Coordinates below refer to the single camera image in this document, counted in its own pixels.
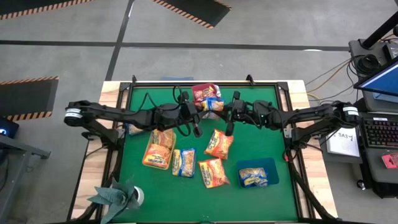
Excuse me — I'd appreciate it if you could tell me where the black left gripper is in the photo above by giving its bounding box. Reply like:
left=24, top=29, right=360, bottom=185
left=155, top=90, right=210, bottom=138

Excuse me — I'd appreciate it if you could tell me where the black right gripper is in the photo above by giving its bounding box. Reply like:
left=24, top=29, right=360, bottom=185
left=213, top=90, right=274, bottom=138

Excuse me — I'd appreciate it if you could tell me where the blue soy sauce ramen pack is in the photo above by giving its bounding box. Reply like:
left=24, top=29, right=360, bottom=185
left=200, top=96, right=225, bottom=121
left=127, top=123, right=146, bottom=136
left=238, top=167, right=269, bottom=188
left=171, top=147, right=197, bottom=179

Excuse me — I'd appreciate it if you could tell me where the red plastic bin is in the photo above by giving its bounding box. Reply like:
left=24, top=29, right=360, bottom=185
left=191, top=82, right=222, bottom=108

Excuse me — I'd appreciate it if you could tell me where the blue tape strip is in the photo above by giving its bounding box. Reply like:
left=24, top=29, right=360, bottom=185
left=160, top=76, right=194, bottom=82

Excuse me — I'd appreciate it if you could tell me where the translucent yellow plastic bin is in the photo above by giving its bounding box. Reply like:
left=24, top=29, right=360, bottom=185
left=141, top=132, right=177, bottom=171

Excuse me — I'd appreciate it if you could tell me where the blue plastic bin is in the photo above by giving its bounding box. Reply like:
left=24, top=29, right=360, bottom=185
left=235, top=157, right=280, bottom=189

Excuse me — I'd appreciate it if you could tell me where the black hazard-striped floor mat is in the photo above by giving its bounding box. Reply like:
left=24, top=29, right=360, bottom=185
left=151, top=0, right=233, bottom=30
left=0, top=0, right=96, bottom=21
left=0, top=75, right=60, bottom=122

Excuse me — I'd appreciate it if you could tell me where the green plant in white pot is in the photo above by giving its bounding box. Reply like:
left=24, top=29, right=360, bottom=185
left=86, top=177, right=146, bottom=224

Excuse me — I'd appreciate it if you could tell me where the white paper sign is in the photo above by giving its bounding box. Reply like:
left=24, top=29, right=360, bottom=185
left=325, top=126, right=361, bottom=158

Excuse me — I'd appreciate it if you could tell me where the grey equipment box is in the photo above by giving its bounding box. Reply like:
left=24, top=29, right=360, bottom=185
left=348, top=39, right=398, bottom=78

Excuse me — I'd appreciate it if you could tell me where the blue screen monitor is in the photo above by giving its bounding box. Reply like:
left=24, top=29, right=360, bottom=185
left=353, top=57, right=398, bottom=98

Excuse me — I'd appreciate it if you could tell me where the grey laptop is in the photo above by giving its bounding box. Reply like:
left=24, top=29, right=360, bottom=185
left=355, top=111, right=398, bottom=186

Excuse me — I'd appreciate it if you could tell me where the black stand pole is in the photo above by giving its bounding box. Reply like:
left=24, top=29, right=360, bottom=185
left=360, top=12, right=398, bottom=50

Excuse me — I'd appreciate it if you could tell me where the red tag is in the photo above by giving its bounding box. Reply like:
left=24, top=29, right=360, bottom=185
left=381, top=152, right=398, bottom=170

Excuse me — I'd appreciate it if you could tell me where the black device with blue light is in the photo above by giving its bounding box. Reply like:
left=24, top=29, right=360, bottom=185
left=0, top=116, right=20, bottom=139

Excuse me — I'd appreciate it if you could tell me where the grey metal desk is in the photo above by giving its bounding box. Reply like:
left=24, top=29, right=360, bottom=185
left=0, top=133, right=51, bottom=224

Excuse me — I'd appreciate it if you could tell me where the black metal table frame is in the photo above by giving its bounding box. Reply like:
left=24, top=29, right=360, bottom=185
left=70, top=73, right=338, bottom=224

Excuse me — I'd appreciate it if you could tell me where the coiled black cable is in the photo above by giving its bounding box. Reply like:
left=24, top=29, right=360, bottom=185
left=355, top=54, right=379, bottom=75

